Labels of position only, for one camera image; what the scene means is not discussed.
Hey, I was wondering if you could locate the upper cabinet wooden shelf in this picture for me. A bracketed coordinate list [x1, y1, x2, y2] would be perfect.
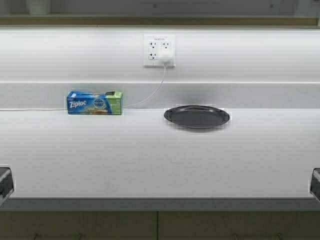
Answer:
[0, 15, 320, 28]

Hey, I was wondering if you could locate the black oval plate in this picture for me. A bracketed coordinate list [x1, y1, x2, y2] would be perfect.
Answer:
[164, 105, 230, 129]

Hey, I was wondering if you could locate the white power adapter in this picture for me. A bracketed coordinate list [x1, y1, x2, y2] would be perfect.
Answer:
[158, 46, 175, 68]

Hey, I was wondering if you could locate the blue Ziploc bag box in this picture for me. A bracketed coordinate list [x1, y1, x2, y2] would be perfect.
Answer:
[66, 91, 123, 115]

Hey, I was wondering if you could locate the right wooden drawer front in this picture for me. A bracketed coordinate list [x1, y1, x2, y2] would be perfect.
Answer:
[157, 211, 320, 240]

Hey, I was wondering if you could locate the wooden drawer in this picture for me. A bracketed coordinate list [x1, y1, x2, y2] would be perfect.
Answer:
[157, 211, 320, 240]
[0, 211, 159, 240]

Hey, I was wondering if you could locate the left wooden drawer front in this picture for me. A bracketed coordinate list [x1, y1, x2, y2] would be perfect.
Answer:
[0, 211, 159, 240]

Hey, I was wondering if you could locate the white wall outlet plate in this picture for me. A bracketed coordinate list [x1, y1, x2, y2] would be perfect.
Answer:
[143, 34, 176, 68]

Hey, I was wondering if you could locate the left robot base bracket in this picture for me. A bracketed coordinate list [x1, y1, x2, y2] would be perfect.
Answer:
[0, 167, 15, 206]

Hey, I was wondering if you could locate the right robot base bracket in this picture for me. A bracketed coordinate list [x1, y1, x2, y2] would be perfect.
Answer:
[309, 168, 320, 201]

